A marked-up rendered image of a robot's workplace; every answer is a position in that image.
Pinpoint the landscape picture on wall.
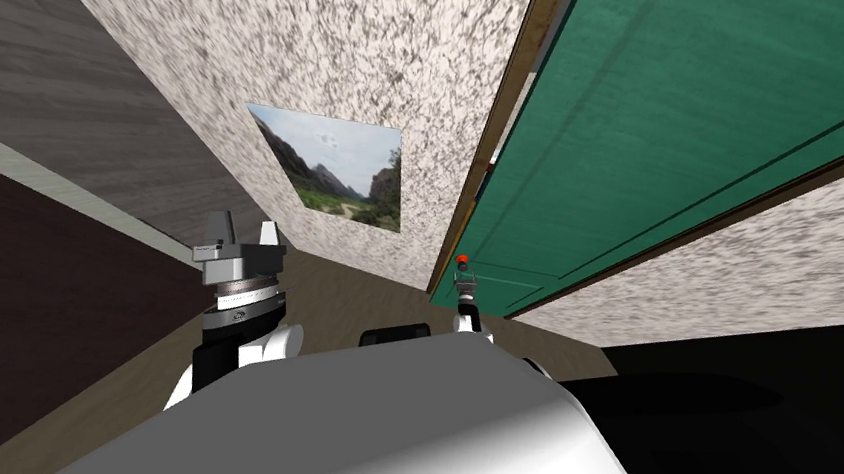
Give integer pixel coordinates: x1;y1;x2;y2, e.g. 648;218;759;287
232;102;416;236

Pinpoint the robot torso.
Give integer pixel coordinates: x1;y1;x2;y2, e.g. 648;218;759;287
44;277;709;474

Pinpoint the green door leaf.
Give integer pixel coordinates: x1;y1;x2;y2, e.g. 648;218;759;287
426;0;844;360

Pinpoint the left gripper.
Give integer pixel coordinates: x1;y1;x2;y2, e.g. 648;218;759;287
188;206;293;296

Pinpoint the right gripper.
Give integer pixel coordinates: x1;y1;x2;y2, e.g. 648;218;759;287
449;268;481;306

